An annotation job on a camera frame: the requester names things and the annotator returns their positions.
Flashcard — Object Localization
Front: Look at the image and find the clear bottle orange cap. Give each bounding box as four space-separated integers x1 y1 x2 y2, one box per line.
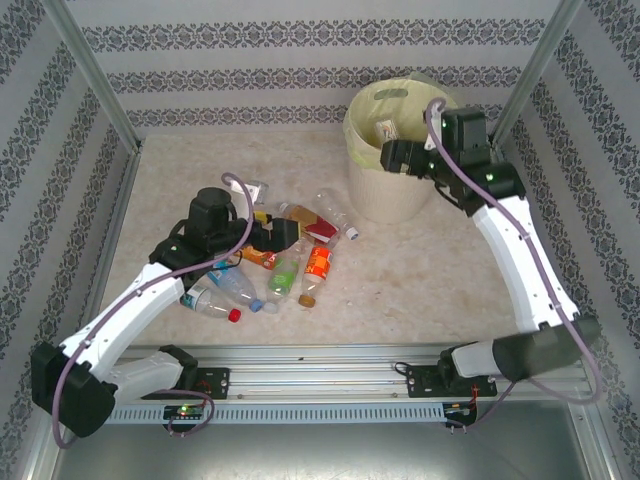
279 237 316 259

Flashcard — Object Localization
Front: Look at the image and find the small clear crushed bottle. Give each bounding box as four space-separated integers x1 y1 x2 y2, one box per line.
372 117 401 144

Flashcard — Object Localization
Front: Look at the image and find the orange juice bottle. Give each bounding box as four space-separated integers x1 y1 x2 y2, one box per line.
234 247 281 271

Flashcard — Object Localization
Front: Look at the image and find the orange label bottle brown cap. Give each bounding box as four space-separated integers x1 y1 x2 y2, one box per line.
298 244 336 307

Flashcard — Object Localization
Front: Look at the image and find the green label clear bottle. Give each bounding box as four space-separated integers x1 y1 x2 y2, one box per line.
264 257 301 315

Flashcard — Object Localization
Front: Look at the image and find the clear bottle white cap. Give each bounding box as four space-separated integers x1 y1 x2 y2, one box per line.
313 188 360 242

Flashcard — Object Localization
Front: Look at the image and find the clear water bottle red cap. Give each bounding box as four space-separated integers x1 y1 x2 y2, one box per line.
179 284 243 324

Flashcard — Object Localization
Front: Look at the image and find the cream ribbed plastic bin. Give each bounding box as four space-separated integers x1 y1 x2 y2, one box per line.
343 79 464 225

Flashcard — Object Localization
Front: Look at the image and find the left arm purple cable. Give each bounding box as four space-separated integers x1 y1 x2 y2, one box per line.
52 172 254 449

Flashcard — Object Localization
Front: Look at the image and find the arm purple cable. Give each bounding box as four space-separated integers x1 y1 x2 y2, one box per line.
52 172 254 449
424 97 604 436

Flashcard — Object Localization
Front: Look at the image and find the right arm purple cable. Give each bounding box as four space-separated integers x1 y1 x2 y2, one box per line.
424 97 604 436

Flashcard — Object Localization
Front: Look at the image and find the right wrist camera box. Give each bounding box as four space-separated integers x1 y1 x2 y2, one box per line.
423 102 441 150

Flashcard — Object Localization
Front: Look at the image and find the aluminium side rail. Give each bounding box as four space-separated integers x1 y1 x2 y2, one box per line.
67 144 146 366

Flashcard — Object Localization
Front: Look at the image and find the aluminium frame post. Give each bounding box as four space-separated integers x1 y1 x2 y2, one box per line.
39 0 144 151
489 0 586 146

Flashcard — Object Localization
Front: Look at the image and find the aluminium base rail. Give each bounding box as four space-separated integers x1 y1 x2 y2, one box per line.
47 343 589 404

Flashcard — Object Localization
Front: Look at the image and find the white slotted cable duct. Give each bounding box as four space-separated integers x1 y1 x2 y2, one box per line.
102 403 446 426

